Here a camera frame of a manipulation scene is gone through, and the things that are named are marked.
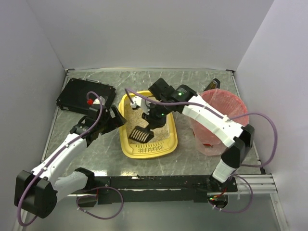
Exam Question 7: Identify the black litter scoop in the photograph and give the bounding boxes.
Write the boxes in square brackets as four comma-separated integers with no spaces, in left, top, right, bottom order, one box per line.
[128,126,154,143]

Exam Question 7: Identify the yellow litter box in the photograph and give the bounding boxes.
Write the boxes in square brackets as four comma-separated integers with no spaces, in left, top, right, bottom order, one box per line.
[118,95,178,159]

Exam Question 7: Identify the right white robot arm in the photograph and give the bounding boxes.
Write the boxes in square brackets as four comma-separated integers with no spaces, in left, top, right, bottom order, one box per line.
[131,78,255,184]

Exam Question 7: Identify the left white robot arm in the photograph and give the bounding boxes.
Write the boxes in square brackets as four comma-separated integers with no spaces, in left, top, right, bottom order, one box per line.
[14,104,126,218]

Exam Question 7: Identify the cat litter pellets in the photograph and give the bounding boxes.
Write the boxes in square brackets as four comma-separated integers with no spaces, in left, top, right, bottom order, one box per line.
[124,104,169,143]

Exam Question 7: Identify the black flat box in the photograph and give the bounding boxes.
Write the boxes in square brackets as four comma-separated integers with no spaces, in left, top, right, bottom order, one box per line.
[56,78,116,115]

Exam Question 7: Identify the black metronome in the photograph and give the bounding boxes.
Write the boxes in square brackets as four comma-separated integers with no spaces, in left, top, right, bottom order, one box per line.
[204,78,221,91]

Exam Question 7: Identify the red basket with bag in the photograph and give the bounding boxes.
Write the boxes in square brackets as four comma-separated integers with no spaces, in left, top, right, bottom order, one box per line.
[189,89,248,156]

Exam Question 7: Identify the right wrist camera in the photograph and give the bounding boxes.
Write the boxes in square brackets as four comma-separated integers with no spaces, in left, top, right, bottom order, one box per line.
[130,96,149,111]

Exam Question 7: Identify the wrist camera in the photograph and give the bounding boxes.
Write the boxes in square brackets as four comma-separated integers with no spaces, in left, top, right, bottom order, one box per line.
[87,96,105,106]
[130,96,149,111]

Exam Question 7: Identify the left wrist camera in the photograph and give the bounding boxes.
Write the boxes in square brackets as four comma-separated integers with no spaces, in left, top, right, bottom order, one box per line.
[87,96,105,106]

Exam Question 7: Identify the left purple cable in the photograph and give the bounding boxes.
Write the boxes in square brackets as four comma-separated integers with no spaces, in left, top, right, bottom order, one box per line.
[17,91,124,227]

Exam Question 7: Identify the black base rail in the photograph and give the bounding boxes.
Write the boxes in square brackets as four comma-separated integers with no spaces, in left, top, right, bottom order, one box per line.
[77,175,238,205]

